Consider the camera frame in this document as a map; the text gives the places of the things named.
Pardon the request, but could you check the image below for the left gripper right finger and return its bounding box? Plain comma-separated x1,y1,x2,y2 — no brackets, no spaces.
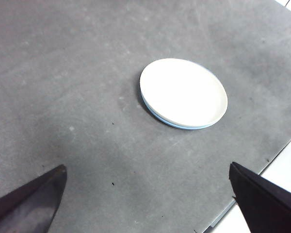
229,162,291,233

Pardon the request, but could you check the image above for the white round plate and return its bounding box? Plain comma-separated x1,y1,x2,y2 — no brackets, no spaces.
139,58,228,128

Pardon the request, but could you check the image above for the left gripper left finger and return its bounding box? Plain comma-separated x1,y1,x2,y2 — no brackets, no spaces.
0,164,68,233

